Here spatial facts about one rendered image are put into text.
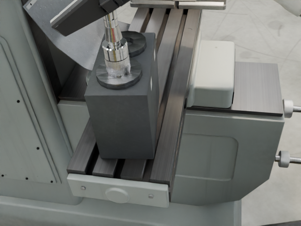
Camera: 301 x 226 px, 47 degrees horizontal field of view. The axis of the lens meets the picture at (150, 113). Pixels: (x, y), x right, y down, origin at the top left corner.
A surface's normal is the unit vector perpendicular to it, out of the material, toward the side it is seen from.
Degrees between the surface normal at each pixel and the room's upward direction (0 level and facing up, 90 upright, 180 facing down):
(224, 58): 0
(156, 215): 0
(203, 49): 0
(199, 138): 90
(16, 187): 79
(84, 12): 111
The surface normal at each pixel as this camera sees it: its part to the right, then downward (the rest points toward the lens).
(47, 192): -0.19, 0.54
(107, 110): -0.07, 0.69
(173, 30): -0.07, -0.72
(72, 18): 0.30, 0.86
